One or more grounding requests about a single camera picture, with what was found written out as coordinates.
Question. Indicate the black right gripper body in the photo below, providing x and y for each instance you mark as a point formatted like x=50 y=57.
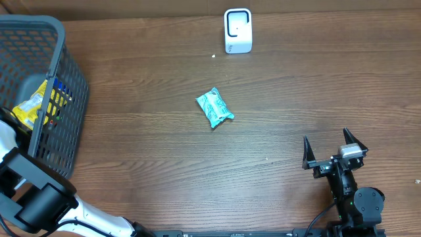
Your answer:
x=321 y=168

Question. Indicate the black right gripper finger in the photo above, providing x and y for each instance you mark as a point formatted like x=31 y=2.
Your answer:
x=351 y=139
x=309 y=159

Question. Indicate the teal tissue packet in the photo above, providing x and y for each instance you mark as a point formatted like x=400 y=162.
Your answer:
x=214 y=107

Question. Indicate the yellow snack packet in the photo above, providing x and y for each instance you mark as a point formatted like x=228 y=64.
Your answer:
x=26 y=112

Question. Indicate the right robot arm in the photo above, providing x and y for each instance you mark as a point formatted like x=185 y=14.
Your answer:
x=357 y=207

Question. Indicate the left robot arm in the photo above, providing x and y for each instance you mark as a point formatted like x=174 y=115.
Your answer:
x=34 y=197

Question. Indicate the white barcode scanner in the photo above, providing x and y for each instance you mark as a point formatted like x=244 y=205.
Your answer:
x=238 y=31

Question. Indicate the grey plastic mesh basket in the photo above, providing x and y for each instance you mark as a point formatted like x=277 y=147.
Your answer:
x=37 y=69

